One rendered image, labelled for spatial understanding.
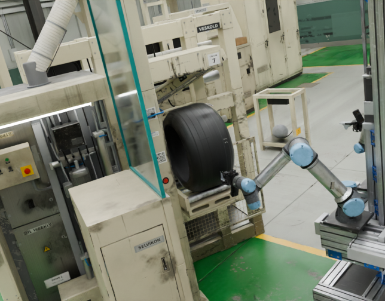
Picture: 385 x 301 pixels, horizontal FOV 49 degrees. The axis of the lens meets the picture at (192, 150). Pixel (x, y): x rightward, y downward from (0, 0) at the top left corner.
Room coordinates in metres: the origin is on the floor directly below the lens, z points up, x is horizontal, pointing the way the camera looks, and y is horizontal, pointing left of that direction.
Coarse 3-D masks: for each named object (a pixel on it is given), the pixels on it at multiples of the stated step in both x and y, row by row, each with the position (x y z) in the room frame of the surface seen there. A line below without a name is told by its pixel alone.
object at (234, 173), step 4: (224, 172) 2.39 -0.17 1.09; (228, 172) 2.37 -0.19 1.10; (232, 172) 2.35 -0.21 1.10; (236, 172) 2.33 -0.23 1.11; (224, 176) 2.39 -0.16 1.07; (228, 176) 2.35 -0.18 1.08; (232, 176) 2.31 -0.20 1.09; (228, 180) 2.35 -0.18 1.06; (232, 180) 2.29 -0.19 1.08; (228, 184) 2.35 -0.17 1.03; (232, 184) 2.29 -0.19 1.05
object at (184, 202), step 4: (180, 192) 2.55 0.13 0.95; (180, 196) 2.52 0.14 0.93; (184, 196) 2.48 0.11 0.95; (180, 200) 2.54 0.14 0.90; (184, 200) 2.46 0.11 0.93; (188, 200) 2.46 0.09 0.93; (180, 204) 2.55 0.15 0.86; (184, 204) 2.47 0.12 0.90; (188, 204) 2.46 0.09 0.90; (184, 208) 2.49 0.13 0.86; (188, 208) 2.45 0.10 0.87
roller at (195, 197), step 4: (212, 188) 2.58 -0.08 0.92; (216, 188) 2.58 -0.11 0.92; (220, 188) 2.58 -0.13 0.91; (224, 188) 2.59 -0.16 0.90; (228, 188) 2.61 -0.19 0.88; (200, 192) 2.55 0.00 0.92; (204, 192) 2.55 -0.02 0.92; (208, 192) 2.55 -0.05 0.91; (212, 192) 2.56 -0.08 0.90; (216, 192) 2.57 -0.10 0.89; (188, 196) 2.52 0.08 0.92; (192, 196) 2.52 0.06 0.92; (196, 196) 2.52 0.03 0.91; (200, 196) 2.53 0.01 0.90; (204, 196) 2.54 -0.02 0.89; (192, 200) 2.51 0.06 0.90; (196, 200) 2.52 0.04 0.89
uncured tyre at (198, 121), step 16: (176, 112) 2.64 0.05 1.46; (192, 112) 2.61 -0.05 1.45; (208, 112) 2.60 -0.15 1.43; (176, 128) 2.57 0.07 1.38; (192, 128) 2.49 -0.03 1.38; (208, 128) 2.50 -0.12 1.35; (224, 128) 2.53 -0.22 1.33; (176, 144) 2.95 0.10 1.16; (192, 144) 2.44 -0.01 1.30; (208, 144) 2.45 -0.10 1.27; (176, 160) 2.91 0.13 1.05; (192, 160) 2.43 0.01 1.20; (208, 160) 2.43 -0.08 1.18; (224, 160) 2.47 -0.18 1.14; (176, 176) 2.75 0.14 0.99; (192, 176) 2.47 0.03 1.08; (208, 176) 2.44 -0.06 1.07
